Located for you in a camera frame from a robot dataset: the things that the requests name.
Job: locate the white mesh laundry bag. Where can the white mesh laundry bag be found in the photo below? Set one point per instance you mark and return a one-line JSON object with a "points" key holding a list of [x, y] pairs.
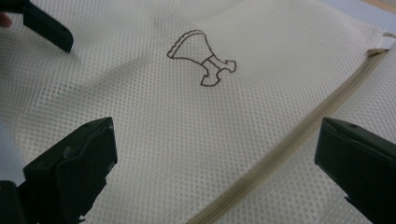
{"points": [[193, 130]]}

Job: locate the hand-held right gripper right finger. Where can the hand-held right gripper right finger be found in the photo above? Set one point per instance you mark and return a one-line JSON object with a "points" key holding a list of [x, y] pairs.
{"points": [[361, 165]]}

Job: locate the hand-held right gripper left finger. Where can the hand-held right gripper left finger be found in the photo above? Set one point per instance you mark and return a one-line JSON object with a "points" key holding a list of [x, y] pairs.
{"points": [[71, 174]]}

